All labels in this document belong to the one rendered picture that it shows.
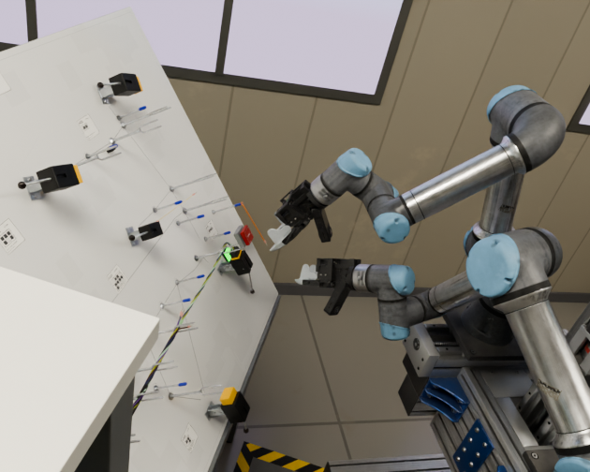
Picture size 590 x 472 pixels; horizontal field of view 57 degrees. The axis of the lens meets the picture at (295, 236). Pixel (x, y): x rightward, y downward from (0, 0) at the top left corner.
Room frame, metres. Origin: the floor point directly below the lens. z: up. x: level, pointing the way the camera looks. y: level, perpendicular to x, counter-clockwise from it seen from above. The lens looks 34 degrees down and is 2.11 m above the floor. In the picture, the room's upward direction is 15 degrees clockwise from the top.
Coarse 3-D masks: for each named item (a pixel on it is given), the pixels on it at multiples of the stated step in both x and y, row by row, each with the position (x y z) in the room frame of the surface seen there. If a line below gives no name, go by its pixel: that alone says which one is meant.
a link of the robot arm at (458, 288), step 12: (540, 228) 1.01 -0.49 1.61; (552, 240) 0.97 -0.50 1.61; (456, 276) 1.12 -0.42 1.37; (432, 288) 1.16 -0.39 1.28; (444, 288) 1.12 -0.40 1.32; (456, 288) 1.09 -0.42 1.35; (468, 288) 1.07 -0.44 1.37; (420, 300) 1.14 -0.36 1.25; (432, 300) 1.13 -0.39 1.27; (444, 300) 1.10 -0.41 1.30; (456, 300) 1.09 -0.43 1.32; (468, 300) 1.08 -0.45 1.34; (432, 312) 1.12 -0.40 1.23; (444, 312) 1.12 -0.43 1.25
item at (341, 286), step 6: (342, 282) 1.16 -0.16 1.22; (336, 288) 1.16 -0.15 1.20; (342, 288) 1.15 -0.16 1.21; (348, 288) 1.17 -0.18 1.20; (336, 294) 1.15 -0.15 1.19; (342, 294) 1.15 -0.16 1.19; (330, 300) 1.15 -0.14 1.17; (336, 300) 1.14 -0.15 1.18; (342, 300) 1.16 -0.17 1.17; (330, 306) 1.14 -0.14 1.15; (336, 306) 1.14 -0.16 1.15; (330, 312) 1.13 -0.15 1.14; (336, 312) 1.14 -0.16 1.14
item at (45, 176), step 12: (48, 168) 0.82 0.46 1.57; (60, 168) 0.83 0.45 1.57; (72, 168) 0.86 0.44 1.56; (24, 180) 0.83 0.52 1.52; (36, 180) 0.83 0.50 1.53; (48, 180) 0.80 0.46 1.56; (60, 180) 0.81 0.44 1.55; (72, 180) 0.84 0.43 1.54; (36, 192) 0.84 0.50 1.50; (48, 192) 0.80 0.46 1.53
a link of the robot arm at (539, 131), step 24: (528, 120) 1.20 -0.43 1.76; (552, 120) 1.19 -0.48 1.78; (504, 144) 1.17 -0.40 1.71; (528, 144) 1.14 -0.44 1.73; (552, 144) 1.16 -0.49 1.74; (456, 168) 1.15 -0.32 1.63; (480, 168) 1.13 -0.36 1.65; (504, 168) 1.13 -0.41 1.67; (528, 168) 1.14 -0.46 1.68; (408, 192) 1.13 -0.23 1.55; (432, 192) 1.11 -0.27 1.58; (456, 192) 1.11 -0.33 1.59; (384, 216) 1.07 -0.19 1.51; (408, 216) 1.08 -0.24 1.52; (384, 240) 1.05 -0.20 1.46
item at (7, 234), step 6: (6, 222) 0.74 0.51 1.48; (0, 228) 0.73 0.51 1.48; (6, 228) 0.74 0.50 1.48; (12, 228) 0.75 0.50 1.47; (0, 234) 0.72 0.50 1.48; (6, 234) 0.73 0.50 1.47; (12, 234) 0.74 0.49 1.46; (18, 234) 0.75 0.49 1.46; (0, 240) 0.71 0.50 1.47; (6, 240) 0.72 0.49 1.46; (12, 240) 0.73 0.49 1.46; (18, 240) 0.74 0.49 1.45; (24, 240) 0.75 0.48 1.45; (6, 246) 0.71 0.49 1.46; (12, 246) 0.72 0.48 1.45
